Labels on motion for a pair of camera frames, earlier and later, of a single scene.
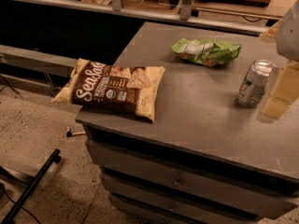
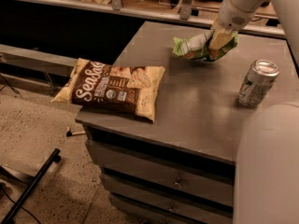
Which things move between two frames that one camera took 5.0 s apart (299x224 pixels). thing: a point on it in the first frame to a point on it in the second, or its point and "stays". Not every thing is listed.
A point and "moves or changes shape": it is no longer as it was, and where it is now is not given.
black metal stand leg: [55, 157] stays
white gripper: [290, 36] to [231, 13]
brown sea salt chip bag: [126, 89] stays
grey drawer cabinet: [205, 159] stays
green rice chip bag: [206, 52] moves or changes shape
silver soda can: [255, 81] stays
